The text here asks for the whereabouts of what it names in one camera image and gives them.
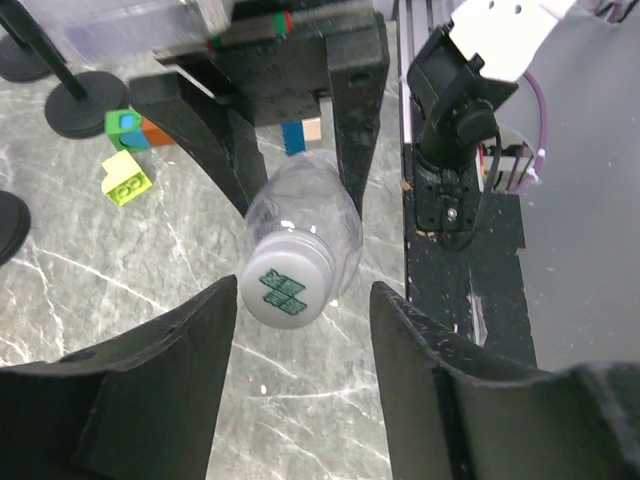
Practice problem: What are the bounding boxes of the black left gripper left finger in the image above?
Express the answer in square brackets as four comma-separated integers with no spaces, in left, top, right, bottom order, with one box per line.
[1,276,237,479]

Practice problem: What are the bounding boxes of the colourful toy brick stack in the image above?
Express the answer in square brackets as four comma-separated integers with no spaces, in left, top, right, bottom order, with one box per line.
[104,109,175,153]

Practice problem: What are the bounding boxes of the lime green toy brick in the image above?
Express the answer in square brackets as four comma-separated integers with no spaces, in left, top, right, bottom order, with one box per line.
[101,150,152,207]

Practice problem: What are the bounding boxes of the black microphone stand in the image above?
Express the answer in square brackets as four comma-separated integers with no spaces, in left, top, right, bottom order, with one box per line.
[0,190,31,266]

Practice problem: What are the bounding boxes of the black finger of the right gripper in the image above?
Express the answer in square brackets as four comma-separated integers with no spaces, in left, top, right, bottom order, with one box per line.
[129,72,268,216]
[326,13,390,211]

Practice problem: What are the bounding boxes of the clear bottle green-print white cap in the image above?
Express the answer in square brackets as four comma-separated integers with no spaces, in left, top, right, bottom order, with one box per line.
[239,149,363,329]

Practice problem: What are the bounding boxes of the black clamp stand rear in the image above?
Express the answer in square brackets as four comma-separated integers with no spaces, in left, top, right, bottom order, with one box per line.
[1,35,51,83]

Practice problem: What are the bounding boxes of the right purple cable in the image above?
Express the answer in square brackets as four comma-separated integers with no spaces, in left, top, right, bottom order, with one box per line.
[514,69,551,194]

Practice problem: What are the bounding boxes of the black clamp stand front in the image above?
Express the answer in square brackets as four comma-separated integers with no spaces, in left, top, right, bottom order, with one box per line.
[1,1,129,140]

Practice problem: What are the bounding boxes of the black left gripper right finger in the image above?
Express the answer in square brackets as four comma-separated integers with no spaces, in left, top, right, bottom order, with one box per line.
[370,282,639,479]

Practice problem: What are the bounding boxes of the black clamp stand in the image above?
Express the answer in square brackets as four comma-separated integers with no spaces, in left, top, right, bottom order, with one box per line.
[1,35,51,83]
[1,1,129,140]

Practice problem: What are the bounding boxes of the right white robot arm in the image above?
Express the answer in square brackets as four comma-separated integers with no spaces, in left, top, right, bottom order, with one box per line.
[130,1,639,479]

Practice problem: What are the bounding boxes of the aluminium frame rail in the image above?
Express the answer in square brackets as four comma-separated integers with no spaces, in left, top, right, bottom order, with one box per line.
[395,0,429,144]

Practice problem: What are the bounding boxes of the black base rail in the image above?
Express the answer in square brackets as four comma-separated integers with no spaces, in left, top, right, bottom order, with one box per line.
[402,145,537,366]

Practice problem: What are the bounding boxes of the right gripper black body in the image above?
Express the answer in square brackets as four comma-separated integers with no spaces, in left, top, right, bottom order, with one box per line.
[158,1,378,127]

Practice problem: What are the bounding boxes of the blue beige toy brick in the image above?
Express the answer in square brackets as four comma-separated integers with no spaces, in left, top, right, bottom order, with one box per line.
[280,117,322,156]

